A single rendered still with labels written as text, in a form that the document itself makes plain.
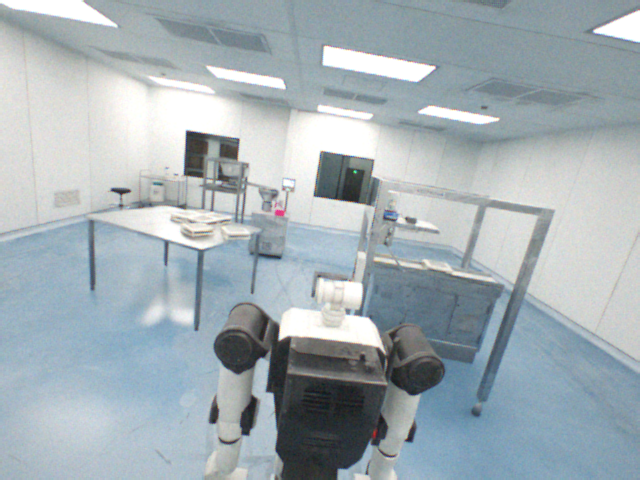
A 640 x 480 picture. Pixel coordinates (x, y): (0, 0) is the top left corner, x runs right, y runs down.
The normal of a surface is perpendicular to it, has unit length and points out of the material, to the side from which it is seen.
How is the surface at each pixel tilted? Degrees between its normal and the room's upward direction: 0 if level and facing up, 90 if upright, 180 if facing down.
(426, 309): 90
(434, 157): 90
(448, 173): 90
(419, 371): 91
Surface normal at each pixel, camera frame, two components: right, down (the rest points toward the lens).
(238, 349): 0.04, 0.23
